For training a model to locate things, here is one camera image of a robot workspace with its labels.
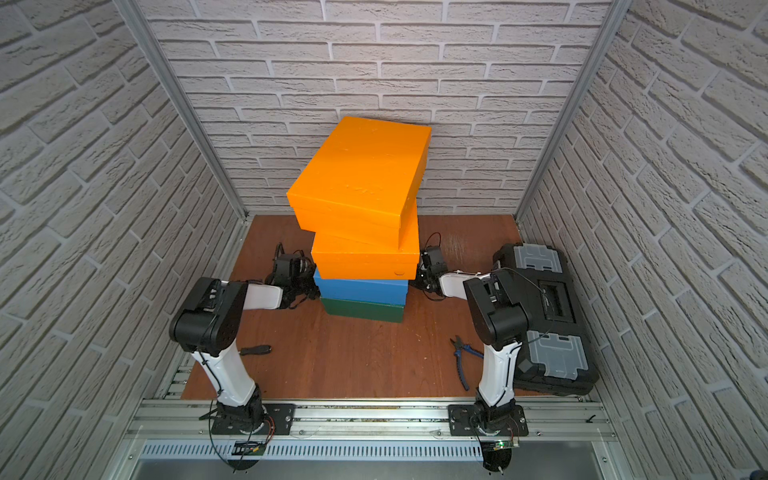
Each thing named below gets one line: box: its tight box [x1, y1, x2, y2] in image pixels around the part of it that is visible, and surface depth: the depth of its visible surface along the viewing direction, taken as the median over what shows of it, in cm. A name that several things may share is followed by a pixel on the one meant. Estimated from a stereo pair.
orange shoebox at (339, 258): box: [311, 233, 420, 280], surface depth 68 cm
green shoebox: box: [320, 297, 404, 323], surface depth 92 cm
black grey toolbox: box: [492, 243, 599, 395], surface depth 72 cm
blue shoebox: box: [313, 270, 409, 305], surface depth 80 cm
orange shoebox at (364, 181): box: [286, 116, 432, 250], surface depth 62 cm
